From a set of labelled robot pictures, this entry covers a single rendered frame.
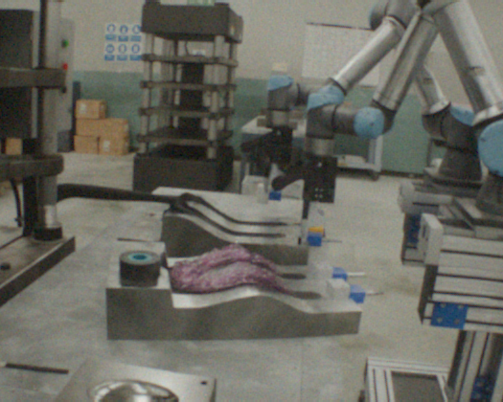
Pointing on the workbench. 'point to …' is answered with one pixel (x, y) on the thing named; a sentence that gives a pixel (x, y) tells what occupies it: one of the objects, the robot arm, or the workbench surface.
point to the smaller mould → (134, 385)
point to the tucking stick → (29, 367)
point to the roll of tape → (139, 265)
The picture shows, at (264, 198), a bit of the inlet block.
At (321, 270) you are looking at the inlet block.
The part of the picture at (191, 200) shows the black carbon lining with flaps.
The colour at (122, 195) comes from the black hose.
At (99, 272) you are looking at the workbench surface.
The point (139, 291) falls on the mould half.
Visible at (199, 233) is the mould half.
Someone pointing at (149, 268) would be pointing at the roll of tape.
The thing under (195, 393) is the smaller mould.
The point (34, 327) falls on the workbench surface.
